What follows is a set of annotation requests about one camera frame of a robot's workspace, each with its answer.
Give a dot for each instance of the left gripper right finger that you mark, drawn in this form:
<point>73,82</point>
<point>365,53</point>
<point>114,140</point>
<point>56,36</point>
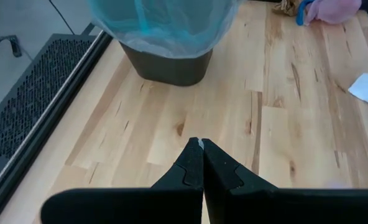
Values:
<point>264,205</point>

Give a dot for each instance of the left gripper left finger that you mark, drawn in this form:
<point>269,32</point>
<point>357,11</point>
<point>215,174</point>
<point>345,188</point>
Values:
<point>159,205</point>

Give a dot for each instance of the dark grey trash bin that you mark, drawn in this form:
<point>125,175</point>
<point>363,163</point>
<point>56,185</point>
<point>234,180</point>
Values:
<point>171,70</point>

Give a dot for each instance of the white paper scrap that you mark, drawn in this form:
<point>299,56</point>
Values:
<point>367,88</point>

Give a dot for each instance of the blue trash bag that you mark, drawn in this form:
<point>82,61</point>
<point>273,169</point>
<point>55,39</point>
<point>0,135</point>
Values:
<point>165,28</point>

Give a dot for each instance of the brown paper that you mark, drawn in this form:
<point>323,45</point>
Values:
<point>286,7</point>

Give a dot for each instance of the pink plastic bag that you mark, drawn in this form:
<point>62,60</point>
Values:
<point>333,11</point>

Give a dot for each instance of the black perforated floor panel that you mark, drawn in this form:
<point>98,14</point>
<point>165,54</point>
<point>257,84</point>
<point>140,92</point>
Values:
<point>25,99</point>

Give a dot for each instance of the black power strip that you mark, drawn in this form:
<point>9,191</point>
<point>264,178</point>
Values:
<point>15,46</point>

